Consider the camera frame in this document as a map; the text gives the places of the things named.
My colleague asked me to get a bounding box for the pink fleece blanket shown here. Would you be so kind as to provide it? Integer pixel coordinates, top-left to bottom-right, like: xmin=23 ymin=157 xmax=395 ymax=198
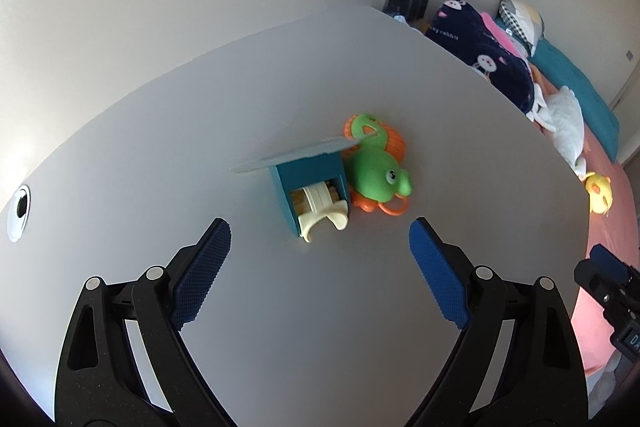
xmin=480 ymin=12 xmax=521 ymax=57

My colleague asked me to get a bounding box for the pink bed sheet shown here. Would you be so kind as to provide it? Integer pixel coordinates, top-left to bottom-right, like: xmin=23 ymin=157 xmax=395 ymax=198
xmin=529 ymin=66 xmax=640 ymax=377

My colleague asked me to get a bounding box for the checkered pillow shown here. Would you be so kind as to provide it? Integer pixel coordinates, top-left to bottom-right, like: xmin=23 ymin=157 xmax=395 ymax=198
xmin=498 ymin=0 xmax=544 ymax=56

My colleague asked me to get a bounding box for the black wall switch panel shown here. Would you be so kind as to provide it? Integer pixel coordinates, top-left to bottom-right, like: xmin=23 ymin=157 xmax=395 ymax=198
xmin=383 ymin=0 xmax=428 ymax=22

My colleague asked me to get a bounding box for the yellow chick plush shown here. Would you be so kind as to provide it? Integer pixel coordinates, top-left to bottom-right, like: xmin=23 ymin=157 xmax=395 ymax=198
xmin=584 ymin=172 xmax=613 ymax=215

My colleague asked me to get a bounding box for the green turtle toy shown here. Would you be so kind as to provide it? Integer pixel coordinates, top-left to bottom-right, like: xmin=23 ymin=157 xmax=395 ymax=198
xmin=343 ymin=113 xmax=412 ymax=217

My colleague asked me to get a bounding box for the navy patterned blanket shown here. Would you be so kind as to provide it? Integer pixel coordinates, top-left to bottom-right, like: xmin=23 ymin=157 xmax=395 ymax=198
xmin=425 ymin=0 xmax=535 ymax=114

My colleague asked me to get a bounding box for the white gloved right hand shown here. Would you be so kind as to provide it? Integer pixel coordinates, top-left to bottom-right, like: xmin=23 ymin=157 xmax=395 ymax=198
xmin=587 ymin=351 xmax=631 ymax=418

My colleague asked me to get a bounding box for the teal toy house box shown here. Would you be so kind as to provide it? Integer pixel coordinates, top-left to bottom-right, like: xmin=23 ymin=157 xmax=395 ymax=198
xmin=233 ymin=136 xmax=360 ymax=243

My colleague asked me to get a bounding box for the white goose plush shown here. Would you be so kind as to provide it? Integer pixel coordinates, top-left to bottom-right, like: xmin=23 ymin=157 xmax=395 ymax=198
xmin=528 ymin=83 xmax=587 ymax=180

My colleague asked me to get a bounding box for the desk cable grommet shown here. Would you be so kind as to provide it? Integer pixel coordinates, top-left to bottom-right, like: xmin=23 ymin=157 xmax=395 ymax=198
xmin=6 ymin=184 xmax=32 ymax=243

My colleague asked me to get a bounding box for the teal bolster pillow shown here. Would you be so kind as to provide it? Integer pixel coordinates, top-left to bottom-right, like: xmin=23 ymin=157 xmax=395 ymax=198
xmin=495 ymin=17 xmax=620 ymax=162

